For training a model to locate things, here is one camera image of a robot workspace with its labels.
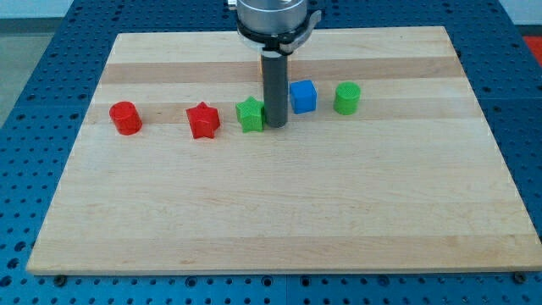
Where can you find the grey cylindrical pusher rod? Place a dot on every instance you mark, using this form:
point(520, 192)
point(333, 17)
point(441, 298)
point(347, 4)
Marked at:
point(275, 90)

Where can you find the green star block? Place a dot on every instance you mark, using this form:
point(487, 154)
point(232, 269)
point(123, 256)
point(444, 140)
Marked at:
point(250, 114)

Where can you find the red star block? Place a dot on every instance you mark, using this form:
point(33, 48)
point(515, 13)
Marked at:
point(203, 120)

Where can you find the blue cube block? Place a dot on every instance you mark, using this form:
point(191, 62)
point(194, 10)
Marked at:
point(303, 96)

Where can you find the green cylinder block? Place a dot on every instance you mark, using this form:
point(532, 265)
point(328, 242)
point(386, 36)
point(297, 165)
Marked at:
point(347, 96)

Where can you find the wooden board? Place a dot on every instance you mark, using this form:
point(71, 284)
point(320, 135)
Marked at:
point(412, 182)

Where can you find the red cylinder block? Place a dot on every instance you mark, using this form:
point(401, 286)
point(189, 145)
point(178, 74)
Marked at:
point(125, 118)

